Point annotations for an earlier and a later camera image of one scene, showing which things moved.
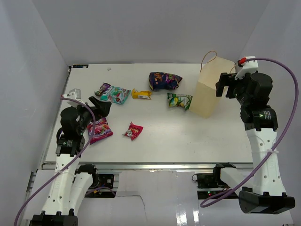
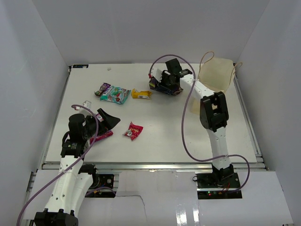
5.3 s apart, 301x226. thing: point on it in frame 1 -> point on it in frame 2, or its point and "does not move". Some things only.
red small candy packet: x=133 y=131 does not move
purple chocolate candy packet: x=104 y=88 does not move
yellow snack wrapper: x=145 y=94 does not move
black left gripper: x=103 y=107 -> x=109 y=122
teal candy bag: x=115 y=94 does not move
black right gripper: x=228 y=80 -> x=164 y=74
